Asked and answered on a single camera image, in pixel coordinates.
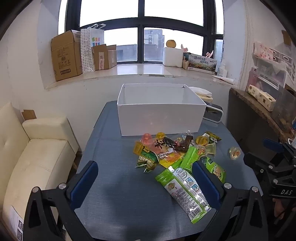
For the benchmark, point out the white labelled carton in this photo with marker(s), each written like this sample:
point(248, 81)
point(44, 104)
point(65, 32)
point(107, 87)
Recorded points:
point(12, 222)

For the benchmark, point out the blue tablecloth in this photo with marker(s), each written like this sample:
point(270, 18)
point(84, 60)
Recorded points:
point(124, 185)

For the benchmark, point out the long green snack packet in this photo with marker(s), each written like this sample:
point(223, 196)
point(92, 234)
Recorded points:
point(182, 192)

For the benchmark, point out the clear snack packet orange print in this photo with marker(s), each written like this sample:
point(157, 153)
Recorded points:
point(164, 150)

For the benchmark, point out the white cardboard box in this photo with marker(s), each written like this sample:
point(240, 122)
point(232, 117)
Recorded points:
point(159, 115)

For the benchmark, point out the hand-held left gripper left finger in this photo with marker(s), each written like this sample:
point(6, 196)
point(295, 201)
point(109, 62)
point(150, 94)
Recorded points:
point(83, 185)

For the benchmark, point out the flat cardboard piece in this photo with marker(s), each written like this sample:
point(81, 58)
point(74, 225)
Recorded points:
point(29, 114)

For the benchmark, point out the white foam box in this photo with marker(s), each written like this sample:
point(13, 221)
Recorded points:
point(173, 57)

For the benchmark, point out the orange round fruit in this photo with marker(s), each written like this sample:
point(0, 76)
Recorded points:
point(171, 43)

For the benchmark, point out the wooden side shelf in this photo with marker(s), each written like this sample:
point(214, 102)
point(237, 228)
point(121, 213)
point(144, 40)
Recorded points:
point(254, 120)

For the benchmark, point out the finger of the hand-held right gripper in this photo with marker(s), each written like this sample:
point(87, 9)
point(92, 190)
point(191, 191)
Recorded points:
point(259, 163)
point(272, 145)

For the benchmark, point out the pink floral pack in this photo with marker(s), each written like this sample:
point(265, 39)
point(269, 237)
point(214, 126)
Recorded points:
point(262, 51)

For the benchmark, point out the small yellow black packet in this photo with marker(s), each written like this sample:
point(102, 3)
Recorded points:
point(212, 136)

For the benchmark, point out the small open cardboard box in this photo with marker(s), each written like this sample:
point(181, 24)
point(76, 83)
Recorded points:
point(104, 58)

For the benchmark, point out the landscape printed box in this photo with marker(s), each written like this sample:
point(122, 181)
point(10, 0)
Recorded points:
point(201, 62)

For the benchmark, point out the dark brown snack stick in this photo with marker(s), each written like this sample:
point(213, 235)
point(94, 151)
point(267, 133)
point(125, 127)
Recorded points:
point(183, 144)

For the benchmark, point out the person's right hand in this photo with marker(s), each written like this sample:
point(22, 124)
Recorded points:
point(280, 209)

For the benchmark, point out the white metal stand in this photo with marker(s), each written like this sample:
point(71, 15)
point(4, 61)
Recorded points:
point(214, 113)

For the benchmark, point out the black framed window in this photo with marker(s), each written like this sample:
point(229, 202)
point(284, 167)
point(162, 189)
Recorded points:
point(140, 27)

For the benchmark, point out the patterned tissue pack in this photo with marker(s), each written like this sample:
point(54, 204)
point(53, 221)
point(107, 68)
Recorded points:
point(261, 97)

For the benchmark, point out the small green candy packet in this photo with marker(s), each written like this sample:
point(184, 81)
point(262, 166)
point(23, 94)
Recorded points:
point(146, 166)

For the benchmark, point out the pink jelly cup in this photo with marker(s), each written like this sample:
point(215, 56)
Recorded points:
point(148, 139)

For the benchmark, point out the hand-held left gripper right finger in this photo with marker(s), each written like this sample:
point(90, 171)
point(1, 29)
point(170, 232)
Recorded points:
point(204, 185)

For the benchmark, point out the jelly cup with printed lid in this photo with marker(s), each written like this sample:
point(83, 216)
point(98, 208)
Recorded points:
point(234, 153)

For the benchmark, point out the large brown cardboard box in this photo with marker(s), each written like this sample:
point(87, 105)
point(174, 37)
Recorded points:
point(66, 58)

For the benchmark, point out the dotted white paper bag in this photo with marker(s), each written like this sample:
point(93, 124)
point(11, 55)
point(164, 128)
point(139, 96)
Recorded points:
point(87, 53)

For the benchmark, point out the white paper envelope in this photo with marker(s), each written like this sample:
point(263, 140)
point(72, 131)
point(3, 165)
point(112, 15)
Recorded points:
point(223, 79)

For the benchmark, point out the green cartoon print snack packet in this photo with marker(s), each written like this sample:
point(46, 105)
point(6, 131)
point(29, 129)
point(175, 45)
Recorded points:
point(190, 156)

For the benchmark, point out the pink toy figure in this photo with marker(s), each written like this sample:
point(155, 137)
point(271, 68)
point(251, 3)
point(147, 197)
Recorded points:
point(210, 54)
point(184, 48)

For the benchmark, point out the clear plastic drawer organizer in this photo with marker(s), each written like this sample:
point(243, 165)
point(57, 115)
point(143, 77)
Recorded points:
point(272, 74)

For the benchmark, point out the clear acrylic sheet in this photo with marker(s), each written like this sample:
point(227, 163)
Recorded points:
point(284, 104)

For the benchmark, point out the yellow jelly cup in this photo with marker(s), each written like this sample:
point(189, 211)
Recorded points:
point(138, 148)
point(202, 141)
point(160, 135)

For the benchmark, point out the pale green jelly cup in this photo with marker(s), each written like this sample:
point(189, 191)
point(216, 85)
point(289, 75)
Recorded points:
point(211, 149)

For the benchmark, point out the cream white sofa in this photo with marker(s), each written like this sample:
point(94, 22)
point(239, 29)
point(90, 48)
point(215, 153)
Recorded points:
point(30, 157)

